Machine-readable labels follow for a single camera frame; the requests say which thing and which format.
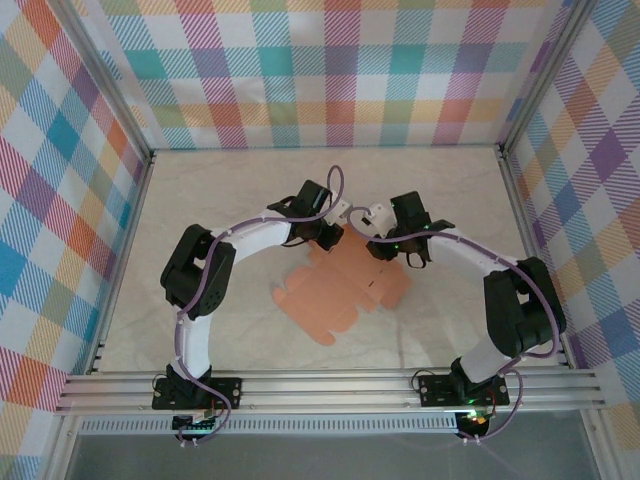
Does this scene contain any orange paper box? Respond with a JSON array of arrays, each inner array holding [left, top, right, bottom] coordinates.
[[271, 224, 413, 347]]

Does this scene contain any right circuit board with LED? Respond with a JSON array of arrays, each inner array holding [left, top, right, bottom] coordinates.
[[456, 406, 497, 432]]

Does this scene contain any grey metal lower panel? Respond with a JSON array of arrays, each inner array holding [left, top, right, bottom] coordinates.
[[63, 431, 603, 480]]

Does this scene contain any left green circuit board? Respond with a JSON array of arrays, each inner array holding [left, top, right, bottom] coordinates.
[[171, 406, 222, 434]]

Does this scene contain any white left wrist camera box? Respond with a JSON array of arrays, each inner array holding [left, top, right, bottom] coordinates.
[[326, 199, 354, 227]]

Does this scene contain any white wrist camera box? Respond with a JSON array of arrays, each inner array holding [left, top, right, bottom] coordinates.
[[326, 199, 354, 227], [366, 201, 394, 234]]

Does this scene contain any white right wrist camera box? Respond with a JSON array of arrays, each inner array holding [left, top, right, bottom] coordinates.
[[366, 201, 394, 234]]

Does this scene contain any aluminium side rail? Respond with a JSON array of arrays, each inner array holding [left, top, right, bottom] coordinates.
[[496, 145, 575, 370], [85, 151, 157, 377]]

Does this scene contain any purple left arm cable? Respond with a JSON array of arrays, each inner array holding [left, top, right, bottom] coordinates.
[[172, 165, 347, 448]]

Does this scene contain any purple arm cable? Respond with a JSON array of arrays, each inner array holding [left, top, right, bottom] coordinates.
[[172, 165, 347, 448], [347, 206, 565, 446]]

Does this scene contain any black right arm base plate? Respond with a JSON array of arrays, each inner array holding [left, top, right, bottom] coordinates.
[[416, 371, 512, 408]]

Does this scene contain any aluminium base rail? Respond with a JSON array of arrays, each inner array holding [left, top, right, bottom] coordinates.
[[53, 368, 609, 417]]

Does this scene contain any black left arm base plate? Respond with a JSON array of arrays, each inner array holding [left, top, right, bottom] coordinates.
[[151, 376, 244, 412]]

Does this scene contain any slotted grey cable duct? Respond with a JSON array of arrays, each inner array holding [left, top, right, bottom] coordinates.
[[77, 416, 462, 437]]

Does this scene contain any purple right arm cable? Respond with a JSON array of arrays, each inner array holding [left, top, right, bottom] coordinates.
[[347, 206, 565, 446]]

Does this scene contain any aluminium frame post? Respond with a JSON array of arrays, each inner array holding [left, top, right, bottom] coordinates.
[[498, 0, 602, 157], [45, 0, 157, 167]]

